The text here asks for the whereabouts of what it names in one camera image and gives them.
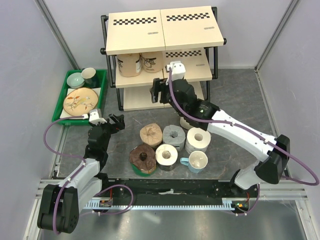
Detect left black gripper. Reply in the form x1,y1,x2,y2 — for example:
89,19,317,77
88,113,125,151

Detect tan roll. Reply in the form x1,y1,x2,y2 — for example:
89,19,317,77
139,123,163,148
117,53,142,78
141,51,164,73

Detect white paper roll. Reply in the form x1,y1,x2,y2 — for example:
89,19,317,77
155,144,178,172
185,127,211,154

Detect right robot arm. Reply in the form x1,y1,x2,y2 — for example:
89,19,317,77
150,78,290,197

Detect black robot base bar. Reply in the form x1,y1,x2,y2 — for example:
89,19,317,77
102,178,258,207

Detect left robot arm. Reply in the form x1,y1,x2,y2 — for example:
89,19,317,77
37,109,125,235

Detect cream wrapped tied roll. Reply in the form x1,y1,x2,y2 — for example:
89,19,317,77
179,117,193,130

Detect round painted bird plate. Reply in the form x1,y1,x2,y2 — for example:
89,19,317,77
62,87,99,118

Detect dark brown wrapped roll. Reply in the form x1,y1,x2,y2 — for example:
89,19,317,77
129,144,157,177

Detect grey wrapped paper roll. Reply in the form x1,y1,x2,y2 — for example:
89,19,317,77
162,124,186,152

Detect dark green white cup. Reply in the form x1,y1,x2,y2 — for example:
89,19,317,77
81,67,99,88

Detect pale celadon bowl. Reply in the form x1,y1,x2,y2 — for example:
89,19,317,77
66,72,85,89

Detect white paper roll front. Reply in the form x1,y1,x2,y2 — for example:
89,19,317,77
155,144,178,172

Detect green plastic tray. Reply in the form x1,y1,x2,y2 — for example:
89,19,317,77
51,69,109,126

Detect light blue white mug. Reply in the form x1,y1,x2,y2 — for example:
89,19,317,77
180,151,209,174

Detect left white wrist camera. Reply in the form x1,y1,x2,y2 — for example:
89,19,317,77
89,108,108,125

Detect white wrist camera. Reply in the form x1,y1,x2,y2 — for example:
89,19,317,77
89,108,108,125
165,60,186,81

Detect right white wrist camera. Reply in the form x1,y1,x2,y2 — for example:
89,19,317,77
165,60,186,81

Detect black frame beige shelf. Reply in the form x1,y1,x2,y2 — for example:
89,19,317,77
100,6,227,111

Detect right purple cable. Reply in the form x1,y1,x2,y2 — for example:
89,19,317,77
167,66,320,216

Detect purple cable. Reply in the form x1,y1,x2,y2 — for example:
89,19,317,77
167,66,320,216
43,113,134,233

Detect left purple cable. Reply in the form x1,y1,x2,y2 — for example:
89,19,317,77
43,113,134,233

